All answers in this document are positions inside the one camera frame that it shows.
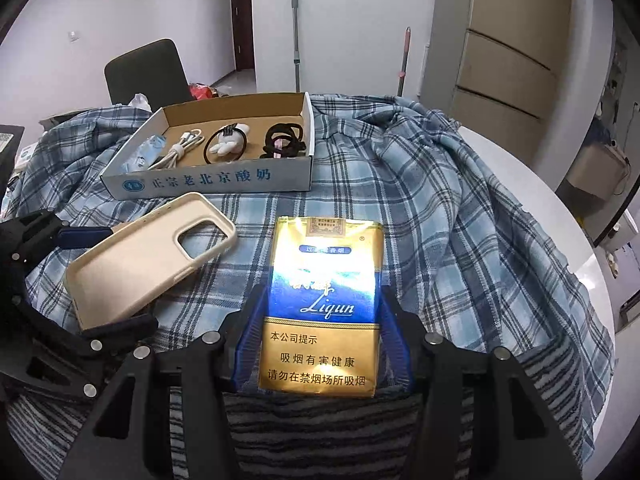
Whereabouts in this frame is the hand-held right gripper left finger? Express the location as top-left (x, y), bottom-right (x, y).
top-left (75, 285), bottom-right (266, 480)

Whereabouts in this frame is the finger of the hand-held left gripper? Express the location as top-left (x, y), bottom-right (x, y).
top-left (0, 290), bottom-right (160, 401)
top-left (0, 209), bottom-right (115, 281)

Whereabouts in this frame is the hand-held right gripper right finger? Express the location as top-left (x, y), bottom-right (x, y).
top-left (380, 285), bottom-right (583, 480)

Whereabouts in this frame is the beige phone case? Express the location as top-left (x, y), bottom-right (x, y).
top-left (64, 191), bottom-right (237, 332)

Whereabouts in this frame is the gold and blue cigarette pack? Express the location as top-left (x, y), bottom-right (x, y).
top-left (258, 216), bottom-right (387, 398)

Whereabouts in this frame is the pale blue packet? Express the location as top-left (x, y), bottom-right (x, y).
top-left (122, 135), bottom-right (168, 171)

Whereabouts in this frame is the white charging cable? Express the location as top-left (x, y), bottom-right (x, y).
top-left (149, 128), bottom-right (207, 171)

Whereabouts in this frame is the printed cardboard box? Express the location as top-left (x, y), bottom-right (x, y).
top-left (100, 91), bottom-right (316, 201)

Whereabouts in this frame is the black hair tie white plush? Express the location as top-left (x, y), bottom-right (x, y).
top-left (202, 122), bottom-right (251, 166)

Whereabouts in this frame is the grey striped cloth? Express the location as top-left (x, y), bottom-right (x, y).
top-left (5, 340), bottom-right (601, 480)

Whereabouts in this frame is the blue plaid cloth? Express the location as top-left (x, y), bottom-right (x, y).
top-left (0, 92), bottom-right (616, 396)

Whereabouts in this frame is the dark grey chair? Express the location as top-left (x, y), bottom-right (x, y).
top-left (104, 38), bottom-right (193, 108)

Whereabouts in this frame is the beige vanity cabinet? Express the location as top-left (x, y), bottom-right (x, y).
top-left (567, 140), bottom-right (631, 201)

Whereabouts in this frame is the dark wooden door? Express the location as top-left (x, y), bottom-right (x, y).
top-left (229, 0), bottom-right (254, 70)

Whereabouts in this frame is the gold refrigerator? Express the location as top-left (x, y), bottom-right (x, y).
top-left (419, 0), bottom-right (573, 133)

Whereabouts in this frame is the pink broom handle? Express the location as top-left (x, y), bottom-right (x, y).
top-left (397, 26), bottom-right (413, 97)

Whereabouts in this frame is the grey mop handle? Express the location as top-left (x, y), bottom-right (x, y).
top-left (290, 0), bottom-right (302, 93)

